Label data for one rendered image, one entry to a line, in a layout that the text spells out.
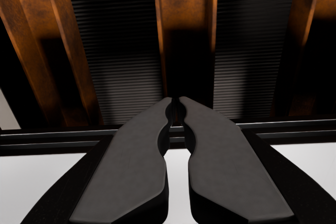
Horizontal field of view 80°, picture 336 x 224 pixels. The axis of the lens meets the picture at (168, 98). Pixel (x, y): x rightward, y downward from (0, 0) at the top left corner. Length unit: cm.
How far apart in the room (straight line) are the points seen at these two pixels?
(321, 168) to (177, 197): 17
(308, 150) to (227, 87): 30
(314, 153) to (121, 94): 42
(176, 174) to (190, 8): 24
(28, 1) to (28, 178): 25
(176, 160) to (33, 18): 30
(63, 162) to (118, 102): 31
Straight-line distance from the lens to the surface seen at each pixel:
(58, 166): 28
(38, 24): 39
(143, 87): 52
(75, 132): 26
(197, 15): 33
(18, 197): 35
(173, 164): 24
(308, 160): 28
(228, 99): 55
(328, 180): 32
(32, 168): 29
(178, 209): 31
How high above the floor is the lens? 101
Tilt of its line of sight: 62 degrees down
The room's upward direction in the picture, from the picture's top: 178 degrees counter-clockwise
